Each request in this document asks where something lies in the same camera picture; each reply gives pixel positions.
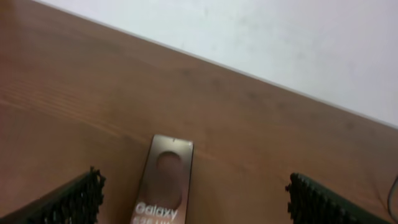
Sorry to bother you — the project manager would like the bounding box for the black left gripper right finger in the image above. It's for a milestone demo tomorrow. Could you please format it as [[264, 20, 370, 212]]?
[[285, 173, 389, 224]]

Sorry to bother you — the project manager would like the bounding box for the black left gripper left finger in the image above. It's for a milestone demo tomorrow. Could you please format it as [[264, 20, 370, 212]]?
[[1, 167, 106, 224]]

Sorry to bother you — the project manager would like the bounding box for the black charger cable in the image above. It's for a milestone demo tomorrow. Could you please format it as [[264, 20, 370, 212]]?
[[387, 175, 398, 215]]

